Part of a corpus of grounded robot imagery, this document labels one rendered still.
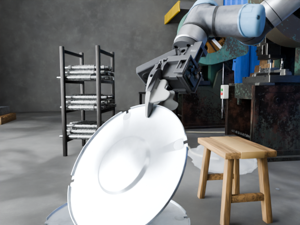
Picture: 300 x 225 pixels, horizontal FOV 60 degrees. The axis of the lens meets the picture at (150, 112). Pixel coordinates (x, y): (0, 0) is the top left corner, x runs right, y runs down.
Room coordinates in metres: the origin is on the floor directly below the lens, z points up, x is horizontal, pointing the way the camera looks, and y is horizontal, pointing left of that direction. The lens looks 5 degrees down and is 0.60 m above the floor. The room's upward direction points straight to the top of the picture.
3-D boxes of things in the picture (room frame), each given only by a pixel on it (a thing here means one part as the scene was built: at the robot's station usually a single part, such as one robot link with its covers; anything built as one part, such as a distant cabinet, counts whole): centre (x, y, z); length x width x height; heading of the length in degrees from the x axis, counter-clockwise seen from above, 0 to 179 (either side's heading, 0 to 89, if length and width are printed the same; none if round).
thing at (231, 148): (1.25, -0.40, 0.16); 0.34 x 0.24 x 0.34; 9
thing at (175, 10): (6.66, -0.96, 2.44); 1.25 x 0.92 x 0.27; 11
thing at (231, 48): (4.15, -1.04, 0.87); 1.53 x 0.99 x 1.74; 104
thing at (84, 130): (2.42, 0.57, 0.47); 0.46 x 0.43 x 0.95; 81
